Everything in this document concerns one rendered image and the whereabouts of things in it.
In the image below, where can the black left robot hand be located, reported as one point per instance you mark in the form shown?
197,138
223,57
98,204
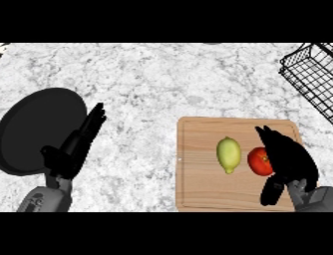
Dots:
72,149

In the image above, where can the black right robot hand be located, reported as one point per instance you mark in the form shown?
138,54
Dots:
288,156

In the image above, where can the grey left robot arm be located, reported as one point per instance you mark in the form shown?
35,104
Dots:
47,197

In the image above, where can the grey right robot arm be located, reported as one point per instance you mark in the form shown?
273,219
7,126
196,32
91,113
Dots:
319,198

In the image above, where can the red tomato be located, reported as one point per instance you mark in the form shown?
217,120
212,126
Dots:
258,162

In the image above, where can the wooden cutting board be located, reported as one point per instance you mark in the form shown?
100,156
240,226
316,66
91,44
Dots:
214,189

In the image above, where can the black round plate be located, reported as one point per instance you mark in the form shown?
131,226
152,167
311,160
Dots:
35,129

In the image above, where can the yellow-green lemon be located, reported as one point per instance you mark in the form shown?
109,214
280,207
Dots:
228,154

